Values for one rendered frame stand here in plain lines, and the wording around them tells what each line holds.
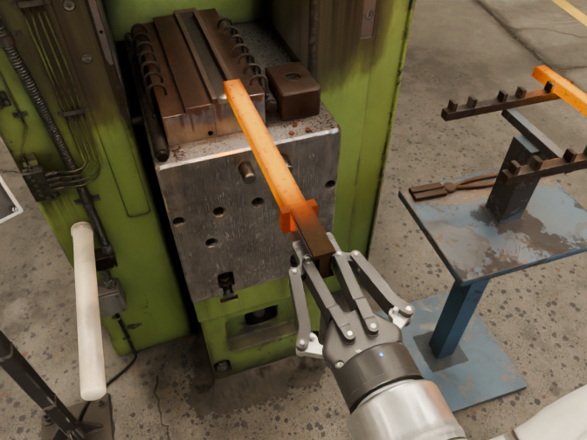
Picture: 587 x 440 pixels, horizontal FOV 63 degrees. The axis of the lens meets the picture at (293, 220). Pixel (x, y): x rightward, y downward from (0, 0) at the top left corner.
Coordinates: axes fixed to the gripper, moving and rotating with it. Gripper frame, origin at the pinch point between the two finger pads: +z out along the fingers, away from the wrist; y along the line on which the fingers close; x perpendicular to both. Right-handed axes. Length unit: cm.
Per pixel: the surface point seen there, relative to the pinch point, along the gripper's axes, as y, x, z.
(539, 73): 70, -12, 39
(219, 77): 1, -9, 54
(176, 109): -9.8, -9.1, 45.8
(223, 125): -1.5, -13.3, 43.9
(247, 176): 0.3, -18.9, 33.8
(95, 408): -53, -106, 40
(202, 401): -21, -107, 32
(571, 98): 70, -12, 29
